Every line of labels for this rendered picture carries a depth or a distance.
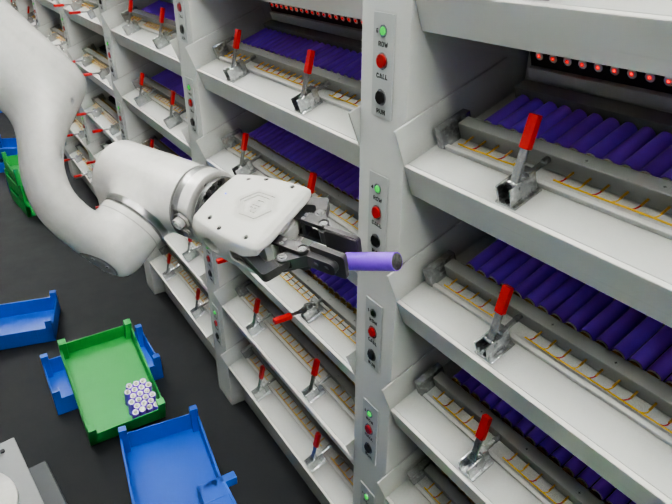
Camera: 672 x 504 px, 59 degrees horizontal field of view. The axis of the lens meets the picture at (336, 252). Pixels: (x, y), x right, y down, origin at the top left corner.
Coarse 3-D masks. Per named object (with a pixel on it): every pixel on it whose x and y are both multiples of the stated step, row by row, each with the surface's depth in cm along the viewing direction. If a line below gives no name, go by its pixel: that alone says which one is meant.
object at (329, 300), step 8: (288, 272) 123; (296, 272) 120; (304, 272) 119; (288, 280) 121; (304, 280) 117; (312, 280) 117; (312, 288) 115; (320, 288) 114; (304, 296) 116; (312, 296) 115; (320, 296) 113; (328, 296) 112; (328, 304) 111; (336, 304) 110; (328, 312) 111; (336, 312) 109; (344, 312) 107; (352, 312) 107; (344, 320) 108; (352, 320) 105; (352, 328) 106
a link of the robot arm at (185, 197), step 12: (204, 168) 65; (180, 180) 64; (192, 180) 63; (204, 180) 64; (180, 192) 63; (192, 192) 63; (180, 204) 63; (192, 204) 63; (180, 216) 63; (192, 216) 64; (180, 228) 64; (192, 228) 64
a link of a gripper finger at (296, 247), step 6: (276, 240) 60; (282, 240) 60; (288, 240) 59; (294, 240) 59; (282, 246) 59; (288, 246) 59; (294, 246) 59; (300, 246) 59; (306, 246) 59; (282, 252) 60; (294, 252) 59; (300, 252) 58; (306, 252) 58; (306, 270) 60
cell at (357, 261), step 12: (348, 252) 59; (360, 252) 58; (372, 252) 57; (384, 252) 56; (396, 252) 55; (348, 264) 58; (360, 264) 57; (372, 264) 56; (384, 264) 55; (396, 264) 55
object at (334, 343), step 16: (272, 288) 123; (288, 288) 121; (288, 304) 117; (304, 320) 112; (320, 320) 111; (336, 320) 110; (320, 336) 108; (336, 336) 107; (352, 336) 106; (336, 352) 104; (352, 352) 96; (352, 368) 98
